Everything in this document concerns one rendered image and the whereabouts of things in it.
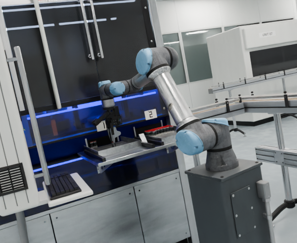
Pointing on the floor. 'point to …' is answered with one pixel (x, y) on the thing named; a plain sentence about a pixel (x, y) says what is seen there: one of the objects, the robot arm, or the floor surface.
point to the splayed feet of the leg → (289, 206)
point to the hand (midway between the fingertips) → (112, 140)
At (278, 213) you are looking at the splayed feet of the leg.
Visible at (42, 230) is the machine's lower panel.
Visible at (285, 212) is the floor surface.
